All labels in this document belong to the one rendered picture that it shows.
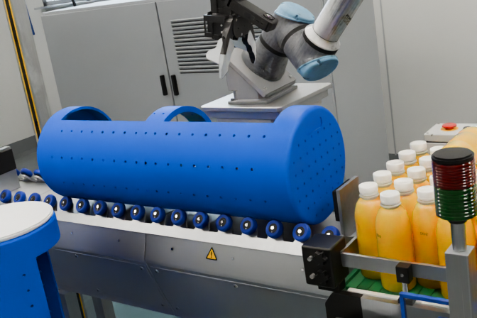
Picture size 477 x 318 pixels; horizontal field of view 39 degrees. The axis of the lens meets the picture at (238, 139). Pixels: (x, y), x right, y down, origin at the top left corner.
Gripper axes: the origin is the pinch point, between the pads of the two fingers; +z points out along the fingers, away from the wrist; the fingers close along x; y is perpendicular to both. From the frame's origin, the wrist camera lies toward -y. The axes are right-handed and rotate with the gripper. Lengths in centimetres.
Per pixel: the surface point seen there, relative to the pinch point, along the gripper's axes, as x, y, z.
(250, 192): 11.2, -7.7, 25.1
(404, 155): -8.4, -37.6, 18.7
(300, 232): 9.1, -19.4, 34.0
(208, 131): 5.3, 6.9, 14.3
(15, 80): -317, 462, 133
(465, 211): 38, -62, 6
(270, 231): 9.0, -11.5, 35.7
